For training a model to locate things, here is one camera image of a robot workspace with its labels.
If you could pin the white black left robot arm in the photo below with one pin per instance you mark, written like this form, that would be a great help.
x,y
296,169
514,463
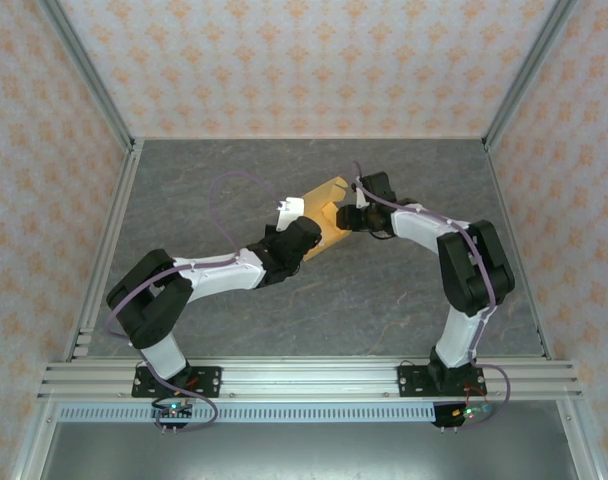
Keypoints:
x,y
149,300

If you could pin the aluminium mounting rail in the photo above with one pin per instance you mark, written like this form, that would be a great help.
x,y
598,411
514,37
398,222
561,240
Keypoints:
x,y
309,377

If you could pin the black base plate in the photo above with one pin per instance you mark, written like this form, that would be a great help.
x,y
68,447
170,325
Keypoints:
x,y
409,380
209,380

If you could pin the left circuit board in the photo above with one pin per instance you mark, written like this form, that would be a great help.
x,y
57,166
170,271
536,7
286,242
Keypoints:
x,y
174,410

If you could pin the grey metal panel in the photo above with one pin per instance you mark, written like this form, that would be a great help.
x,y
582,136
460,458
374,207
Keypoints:
x,y
309,452

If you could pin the yellow cardboard paper box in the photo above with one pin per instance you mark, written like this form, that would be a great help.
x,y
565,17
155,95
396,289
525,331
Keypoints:
x,y
321,200

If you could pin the aluminium table side rail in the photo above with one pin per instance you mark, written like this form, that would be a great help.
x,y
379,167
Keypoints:
x,y
521,260
104,250

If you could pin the right circuit board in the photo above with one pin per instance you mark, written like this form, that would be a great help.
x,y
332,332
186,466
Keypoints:
x,y
471,412

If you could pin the aluminium frame post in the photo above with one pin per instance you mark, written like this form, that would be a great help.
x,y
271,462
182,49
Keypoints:
x,y
91,80
526,75

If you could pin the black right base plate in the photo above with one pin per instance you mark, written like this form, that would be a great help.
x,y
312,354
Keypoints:
x,y
409,380

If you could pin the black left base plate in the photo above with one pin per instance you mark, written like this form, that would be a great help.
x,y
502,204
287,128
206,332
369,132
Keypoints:
x,y
209,380

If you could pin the circuit board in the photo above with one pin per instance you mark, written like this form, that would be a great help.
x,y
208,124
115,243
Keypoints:
x,y
174,410
471,412

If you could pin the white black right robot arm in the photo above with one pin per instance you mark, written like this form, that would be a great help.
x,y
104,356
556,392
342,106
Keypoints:
x,y
474,270

